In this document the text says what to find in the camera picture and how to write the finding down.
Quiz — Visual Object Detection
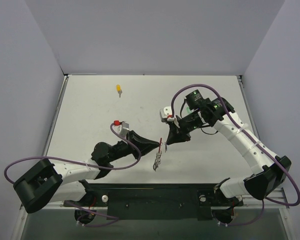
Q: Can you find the metal key organiser red handle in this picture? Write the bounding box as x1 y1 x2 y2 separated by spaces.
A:
152 138 163 172

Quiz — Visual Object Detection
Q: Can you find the key with blue tag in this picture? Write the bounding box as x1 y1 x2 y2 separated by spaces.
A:
163 142 168 153

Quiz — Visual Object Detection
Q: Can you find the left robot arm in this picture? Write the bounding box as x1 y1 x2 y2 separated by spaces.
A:
13 130 160 214

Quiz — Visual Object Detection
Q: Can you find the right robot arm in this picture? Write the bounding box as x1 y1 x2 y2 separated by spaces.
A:
159 89 291 205

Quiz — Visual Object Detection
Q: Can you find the key with green tag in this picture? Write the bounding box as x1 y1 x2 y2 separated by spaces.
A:
186 107 193 114

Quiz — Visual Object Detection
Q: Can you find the key with yellow tag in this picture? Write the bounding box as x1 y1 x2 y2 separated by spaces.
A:
116 84 122 97

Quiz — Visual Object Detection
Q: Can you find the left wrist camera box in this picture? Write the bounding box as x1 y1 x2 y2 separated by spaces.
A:
113 120 130 138

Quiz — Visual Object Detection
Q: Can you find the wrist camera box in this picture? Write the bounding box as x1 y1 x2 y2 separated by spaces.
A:
159 106 180 128
113 120 130 138

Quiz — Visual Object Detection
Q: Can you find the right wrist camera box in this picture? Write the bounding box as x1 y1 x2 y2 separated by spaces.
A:
159 106 180 128

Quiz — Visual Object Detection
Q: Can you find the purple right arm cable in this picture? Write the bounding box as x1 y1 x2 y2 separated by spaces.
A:
171 83 300 228

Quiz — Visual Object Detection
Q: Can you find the aluminium front rail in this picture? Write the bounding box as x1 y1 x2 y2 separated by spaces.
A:
20 187 287 213

